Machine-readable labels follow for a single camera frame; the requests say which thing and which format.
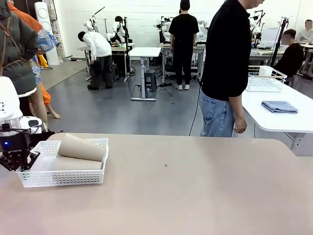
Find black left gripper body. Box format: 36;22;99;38
0;133;32;160

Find white perforated plastic basket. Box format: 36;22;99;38
15;138;110;188

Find blue grey towel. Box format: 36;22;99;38
261;100;299;115

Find person's right forearm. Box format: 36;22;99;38
228;96;246;121

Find person's right hand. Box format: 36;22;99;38
233;117;248;134

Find mannequin in blue patterned garment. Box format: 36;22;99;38
31;26;60;86

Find white tower fan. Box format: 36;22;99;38
34;0;61;66

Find dark plastic stool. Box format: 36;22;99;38
111;63;120;82

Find person in white coat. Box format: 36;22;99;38
77;30;114;91

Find wood top workbench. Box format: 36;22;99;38
77;42;135;82

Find grey plastic stool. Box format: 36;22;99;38
143;69;158;93

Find black stand pole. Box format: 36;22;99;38
123;16;131;75

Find white standing desk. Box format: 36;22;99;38
128;46;162;102

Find grey workbench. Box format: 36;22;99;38
160;43;206;84

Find standing person in black t-shirt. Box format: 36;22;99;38
168;0;200;91

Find person in black shirt and jeans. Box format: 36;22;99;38
199;0;266;138

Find white side table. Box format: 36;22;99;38
240;72;313;157

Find seated person in black sweater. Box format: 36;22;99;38
272;28;305;78

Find seated person in grey top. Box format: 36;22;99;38
295;19;313;44

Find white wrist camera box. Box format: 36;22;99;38
21;116;43;135

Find black floor cable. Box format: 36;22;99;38
188;82;202;137

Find white wire rack basket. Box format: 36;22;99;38
245;65;288;93

